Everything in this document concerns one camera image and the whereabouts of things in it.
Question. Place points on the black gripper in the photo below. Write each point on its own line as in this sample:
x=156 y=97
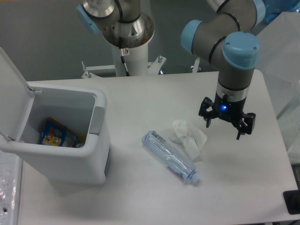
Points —
x=228 y=111

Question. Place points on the white tissue paper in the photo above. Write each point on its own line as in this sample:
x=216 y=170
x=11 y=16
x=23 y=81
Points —
x=190 y=137

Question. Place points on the clear plastic bottle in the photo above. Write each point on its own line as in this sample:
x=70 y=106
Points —
x=176 y=161

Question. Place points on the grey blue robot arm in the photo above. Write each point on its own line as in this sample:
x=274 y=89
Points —
x=225 y=43

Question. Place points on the white trash can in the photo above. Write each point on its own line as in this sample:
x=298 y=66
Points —
x=82 y=111

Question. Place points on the white trash can lid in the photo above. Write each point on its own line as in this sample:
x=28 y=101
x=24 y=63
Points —
x=16 y=99

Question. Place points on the white side table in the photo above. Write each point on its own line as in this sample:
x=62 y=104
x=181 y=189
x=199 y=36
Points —
x=280 y=64

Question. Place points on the black device at edge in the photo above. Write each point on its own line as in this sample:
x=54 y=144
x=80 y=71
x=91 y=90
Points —
x=292 y=201

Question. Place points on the colourful snack wrapper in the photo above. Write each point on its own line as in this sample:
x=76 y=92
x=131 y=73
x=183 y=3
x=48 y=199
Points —
x=57 y=135

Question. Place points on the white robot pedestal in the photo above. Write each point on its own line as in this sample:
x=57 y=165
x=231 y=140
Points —
x=127 y=62

